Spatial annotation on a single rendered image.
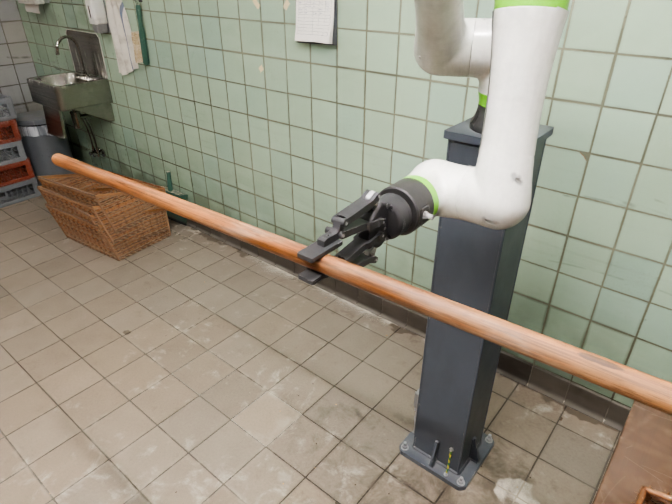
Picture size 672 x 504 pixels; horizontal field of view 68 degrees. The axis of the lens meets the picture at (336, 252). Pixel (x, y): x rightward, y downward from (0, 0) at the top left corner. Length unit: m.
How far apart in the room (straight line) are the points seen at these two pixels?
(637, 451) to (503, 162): 0.81
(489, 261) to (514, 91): 0.60
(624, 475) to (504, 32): 0.97
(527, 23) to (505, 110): 0.13
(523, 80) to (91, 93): 3.32
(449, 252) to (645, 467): 0.67
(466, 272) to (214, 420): 1.19
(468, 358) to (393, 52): 1.20
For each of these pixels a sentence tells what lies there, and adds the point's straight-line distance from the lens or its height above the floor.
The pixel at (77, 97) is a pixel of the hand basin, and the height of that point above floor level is 0.79.
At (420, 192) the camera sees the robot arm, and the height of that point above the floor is 1.21.
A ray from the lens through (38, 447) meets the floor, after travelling 2.28.
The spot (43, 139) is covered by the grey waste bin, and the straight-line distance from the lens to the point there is 4.48.
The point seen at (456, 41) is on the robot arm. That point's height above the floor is 1.41.
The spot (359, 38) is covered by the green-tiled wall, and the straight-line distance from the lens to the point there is 2.20.
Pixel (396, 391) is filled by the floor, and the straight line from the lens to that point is 2.19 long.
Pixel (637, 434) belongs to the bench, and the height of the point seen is 0.58.
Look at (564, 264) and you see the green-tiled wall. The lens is 2.02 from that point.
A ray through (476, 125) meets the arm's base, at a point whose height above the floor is 1.22.
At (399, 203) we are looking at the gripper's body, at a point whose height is 1.21.
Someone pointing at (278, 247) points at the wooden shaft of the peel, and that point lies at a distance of 0.77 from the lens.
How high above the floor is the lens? 1.56
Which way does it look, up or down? 30 degrees down
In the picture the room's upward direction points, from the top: straight up
